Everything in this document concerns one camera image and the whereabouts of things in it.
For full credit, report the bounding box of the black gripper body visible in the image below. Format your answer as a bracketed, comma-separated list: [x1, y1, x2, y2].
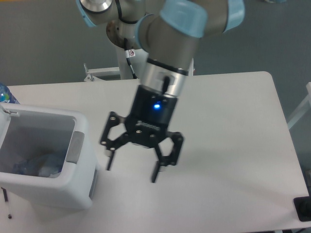
[124, 85, 179, 148]

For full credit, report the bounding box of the white table clamp bracket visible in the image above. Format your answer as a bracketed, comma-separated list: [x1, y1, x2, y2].
[188, 58, 195, 76]

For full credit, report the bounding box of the white plastic trash can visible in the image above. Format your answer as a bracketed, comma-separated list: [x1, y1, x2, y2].
[0, 103, 99, 209]

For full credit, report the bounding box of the white paper packet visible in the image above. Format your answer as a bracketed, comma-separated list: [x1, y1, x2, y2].
[38, 166, 61, 178]

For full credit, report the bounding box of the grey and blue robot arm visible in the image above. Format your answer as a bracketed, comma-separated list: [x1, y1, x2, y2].
[76, 0, 245, 182]

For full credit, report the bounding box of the clear plastic water bottle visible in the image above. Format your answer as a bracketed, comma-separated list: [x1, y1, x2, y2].
[12, 150, 67, 177]

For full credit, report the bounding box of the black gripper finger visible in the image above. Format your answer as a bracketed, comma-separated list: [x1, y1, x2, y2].
[150, 132, 184, 183]
[99, 111, 129, 170]

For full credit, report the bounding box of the blue labelled bottle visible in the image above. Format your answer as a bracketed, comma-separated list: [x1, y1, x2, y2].
[0, 83, 19, 104]

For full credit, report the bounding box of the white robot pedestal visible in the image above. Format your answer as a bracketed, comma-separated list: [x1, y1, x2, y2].
[83, 19, 151, 82]

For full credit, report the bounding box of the black pen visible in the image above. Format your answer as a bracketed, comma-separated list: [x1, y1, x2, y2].
[1, 187, 12, 219]

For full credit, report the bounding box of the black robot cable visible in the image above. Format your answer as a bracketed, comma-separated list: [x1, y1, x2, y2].
[123, 37, 138, 80]

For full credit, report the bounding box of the white metal frame right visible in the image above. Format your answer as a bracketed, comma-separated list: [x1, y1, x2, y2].
[287, 82, 311, 130]

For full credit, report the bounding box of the black device at table edge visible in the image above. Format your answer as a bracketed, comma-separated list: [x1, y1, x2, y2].
[294, 196, 311, 222]

